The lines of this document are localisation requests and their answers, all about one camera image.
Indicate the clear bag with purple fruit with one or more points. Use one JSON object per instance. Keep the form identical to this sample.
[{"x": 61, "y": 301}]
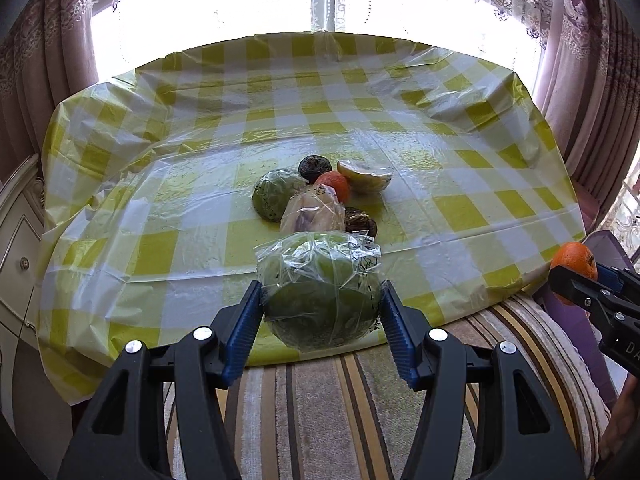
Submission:
[{"x": 310, "y": 212}]

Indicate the plastic-wrapped yellow fruit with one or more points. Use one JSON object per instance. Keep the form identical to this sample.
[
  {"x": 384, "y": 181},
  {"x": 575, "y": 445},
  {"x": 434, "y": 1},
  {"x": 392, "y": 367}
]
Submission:
[{"x": 365, "y": 177}]

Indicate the striped brown seat cushion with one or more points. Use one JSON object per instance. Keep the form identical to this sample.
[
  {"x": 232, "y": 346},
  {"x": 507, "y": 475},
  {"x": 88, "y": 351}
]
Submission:
[{"x": 320, "y": 410}]

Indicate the person's right hand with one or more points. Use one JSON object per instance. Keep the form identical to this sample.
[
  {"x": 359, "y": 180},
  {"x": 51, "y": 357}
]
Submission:
[{"x": 622, "y": 420}]

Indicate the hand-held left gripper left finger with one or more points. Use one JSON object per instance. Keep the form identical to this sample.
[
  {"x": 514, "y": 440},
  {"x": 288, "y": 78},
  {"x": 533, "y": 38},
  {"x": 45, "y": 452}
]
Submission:
[{"x": 245, "y": 320}]

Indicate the large plastic-wrapped green melon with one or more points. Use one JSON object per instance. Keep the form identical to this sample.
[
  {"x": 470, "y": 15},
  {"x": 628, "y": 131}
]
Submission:
[{"x": 320, "y": 300}]

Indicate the orange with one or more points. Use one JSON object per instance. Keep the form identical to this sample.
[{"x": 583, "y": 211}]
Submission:
[
  {"x": 575, "y": 257},
  {"x": 334, "y": 184}
]

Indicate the pink patterned curtain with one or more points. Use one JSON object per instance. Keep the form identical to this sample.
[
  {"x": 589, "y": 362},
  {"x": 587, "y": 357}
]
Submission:
[
  {"x": 45, "y": 60},
  {"x": 585, "y": 85}
]

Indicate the small plastic-wrapped green melon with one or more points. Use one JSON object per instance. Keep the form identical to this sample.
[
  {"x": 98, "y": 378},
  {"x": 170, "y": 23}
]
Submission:
[{"x": 272, "y": 195}]

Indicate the yellow checked plastic tablecloth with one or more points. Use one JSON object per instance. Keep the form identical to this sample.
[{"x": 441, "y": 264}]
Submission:
[{"x": 200, "y": 260}]

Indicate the white carved cabinet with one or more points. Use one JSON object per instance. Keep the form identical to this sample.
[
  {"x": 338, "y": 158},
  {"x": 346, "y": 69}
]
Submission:
[{"x": 20, "y": 240}]

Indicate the dark round dried fruit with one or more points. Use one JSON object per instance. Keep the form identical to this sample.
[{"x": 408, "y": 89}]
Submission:
[
  {"x": 361, "y": 220},
  {"x": 314, "y": 166}
]

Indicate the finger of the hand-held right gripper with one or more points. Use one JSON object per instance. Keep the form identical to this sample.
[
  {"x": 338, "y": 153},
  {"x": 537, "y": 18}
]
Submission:
[
  {"x": 575, "y": 285},
  {"x": 609, "y": 275}
]

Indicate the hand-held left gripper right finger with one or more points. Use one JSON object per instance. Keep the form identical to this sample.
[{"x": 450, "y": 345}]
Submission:
[{"x": 397, "y": 330}]

